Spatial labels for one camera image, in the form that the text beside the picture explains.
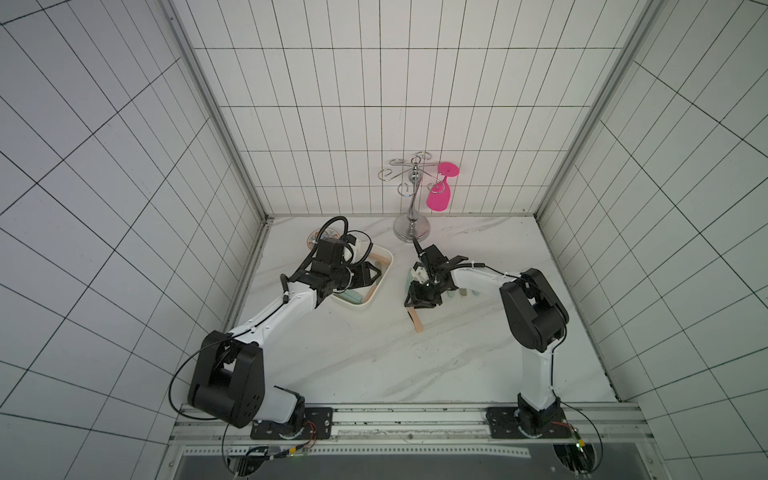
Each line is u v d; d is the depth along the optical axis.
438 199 1.06
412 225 1.14
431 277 0.77
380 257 1.04
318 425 0.72
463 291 0.67
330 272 0.65
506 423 0.72
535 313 0.52
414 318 0.92
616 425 0.73
